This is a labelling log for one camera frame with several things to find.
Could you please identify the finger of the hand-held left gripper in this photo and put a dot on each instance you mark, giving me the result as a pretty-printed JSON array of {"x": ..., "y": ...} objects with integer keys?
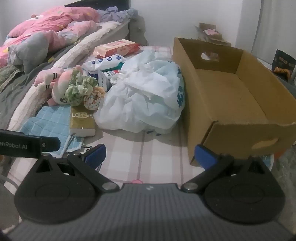
[{"x": 50, "y": 143}]

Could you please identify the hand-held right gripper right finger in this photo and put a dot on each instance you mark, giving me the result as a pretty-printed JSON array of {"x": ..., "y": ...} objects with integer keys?
[{"x": 204, "y": 156}]

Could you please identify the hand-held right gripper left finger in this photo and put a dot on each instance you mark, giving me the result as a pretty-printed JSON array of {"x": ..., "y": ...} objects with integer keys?
[{"x": 97, "y": 156}]

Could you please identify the orange white cloth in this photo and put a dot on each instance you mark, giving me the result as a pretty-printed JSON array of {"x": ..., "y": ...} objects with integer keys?
[{"x": 93, "y": 98}]

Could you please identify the large brown cardboard box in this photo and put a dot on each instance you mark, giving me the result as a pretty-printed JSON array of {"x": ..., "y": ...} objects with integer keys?
[{"x": 222, "y": 92}]

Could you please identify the white teal wet wipes pack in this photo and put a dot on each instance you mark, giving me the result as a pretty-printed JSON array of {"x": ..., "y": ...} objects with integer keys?
[{"x": 114, "y": 66}]

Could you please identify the light blue checked towel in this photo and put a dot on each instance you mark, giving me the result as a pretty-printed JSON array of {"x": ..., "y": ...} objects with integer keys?
[{"x": 49, "y": 125}]

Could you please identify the olive gold tissue pack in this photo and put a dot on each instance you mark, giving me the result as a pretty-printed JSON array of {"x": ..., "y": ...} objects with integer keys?
[{"x": 82, "y": 121}]

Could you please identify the grey bed sheet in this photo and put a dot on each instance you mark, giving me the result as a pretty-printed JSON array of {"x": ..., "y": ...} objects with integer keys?
[{"x": 20, "y": 92}]

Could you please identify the pink plaid mat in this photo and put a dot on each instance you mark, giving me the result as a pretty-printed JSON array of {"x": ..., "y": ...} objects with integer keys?
[{"x": 150, "y": 157}]

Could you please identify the pink plush toy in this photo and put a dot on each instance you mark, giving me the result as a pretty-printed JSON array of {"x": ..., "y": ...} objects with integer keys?
[{"x": 59, "y": 87}]

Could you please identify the green patterned scrunchie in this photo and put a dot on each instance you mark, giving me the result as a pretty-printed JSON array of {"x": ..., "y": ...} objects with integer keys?
[{"x": 79, "y": 88}]

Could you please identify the white plastic bag blue print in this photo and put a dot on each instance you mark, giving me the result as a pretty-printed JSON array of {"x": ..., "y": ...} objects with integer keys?
[{"x": 143, "y": 99}]

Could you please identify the white blue printed pack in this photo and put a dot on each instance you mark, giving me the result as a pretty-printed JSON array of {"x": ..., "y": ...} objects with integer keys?
[{"x": 106, "y": 78}]

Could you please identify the grey plush pillow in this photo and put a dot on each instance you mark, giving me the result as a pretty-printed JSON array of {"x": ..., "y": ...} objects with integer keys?
[{"x": 30, "y": 52}]

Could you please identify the white tissue pack blue dots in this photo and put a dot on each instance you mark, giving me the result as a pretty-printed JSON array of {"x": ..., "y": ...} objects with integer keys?
[{"x": 101, "y": 60}]

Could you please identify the pink wet wipes pack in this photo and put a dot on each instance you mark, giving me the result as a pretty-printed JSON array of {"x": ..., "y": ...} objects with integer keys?
[{"x": 115, "y": 47}]

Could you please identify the small open cardboard box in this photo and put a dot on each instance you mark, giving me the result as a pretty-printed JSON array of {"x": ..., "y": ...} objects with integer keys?
[{"x": 208, "y": 38}]

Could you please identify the pink quilt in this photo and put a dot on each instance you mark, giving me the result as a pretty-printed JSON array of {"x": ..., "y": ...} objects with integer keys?
[{"x": 53, "y": 23}]

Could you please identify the dark snack bag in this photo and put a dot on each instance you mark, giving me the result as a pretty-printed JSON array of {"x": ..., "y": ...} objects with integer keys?
[{"x": 283, "y": 64}]

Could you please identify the pink packet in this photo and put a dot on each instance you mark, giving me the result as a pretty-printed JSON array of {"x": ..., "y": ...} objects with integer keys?
[{"x": 211, "y": 31}]

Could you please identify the purple cloth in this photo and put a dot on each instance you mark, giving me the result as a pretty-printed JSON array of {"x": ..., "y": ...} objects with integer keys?
[{"x": 115, "y": 14}]

